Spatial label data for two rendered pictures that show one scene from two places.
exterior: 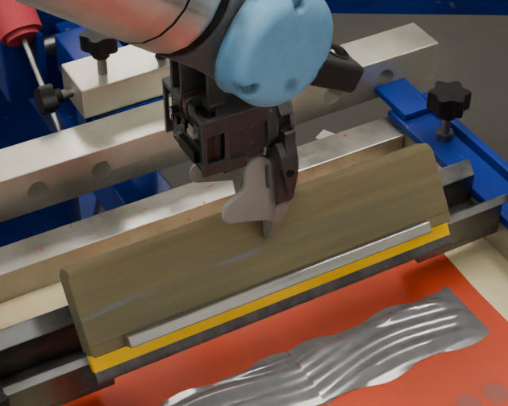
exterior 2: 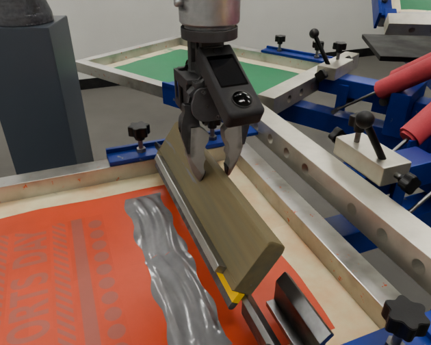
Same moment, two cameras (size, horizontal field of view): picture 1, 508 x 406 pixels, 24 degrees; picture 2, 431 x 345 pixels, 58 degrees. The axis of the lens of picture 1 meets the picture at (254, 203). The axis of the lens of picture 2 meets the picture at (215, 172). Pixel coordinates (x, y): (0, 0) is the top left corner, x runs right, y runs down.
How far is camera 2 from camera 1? 103 cm
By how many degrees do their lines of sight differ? 75
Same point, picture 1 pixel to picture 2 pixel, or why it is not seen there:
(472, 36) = not seen: outside the picture
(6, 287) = (241, 163)
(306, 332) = (200, 261)
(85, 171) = (299, 161)
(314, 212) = (214, 194)
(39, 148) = (305, 142)
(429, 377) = (147, 313)
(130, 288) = (174, 144)
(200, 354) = not seen: hidden behind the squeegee
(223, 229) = not seen: hidden behind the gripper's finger
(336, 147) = (368, 277)
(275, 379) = (165, 241)
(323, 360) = (174, 262)
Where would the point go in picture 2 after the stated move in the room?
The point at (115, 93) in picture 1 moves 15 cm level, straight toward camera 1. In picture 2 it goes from (346, 151) to (261, 152)
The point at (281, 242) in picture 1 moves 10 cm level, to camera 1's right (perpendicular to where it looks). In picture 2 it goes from (199, 189) to (186, 233)
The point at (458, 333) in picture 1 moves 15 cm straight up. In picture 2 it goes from (178, 336) to (170, 244)
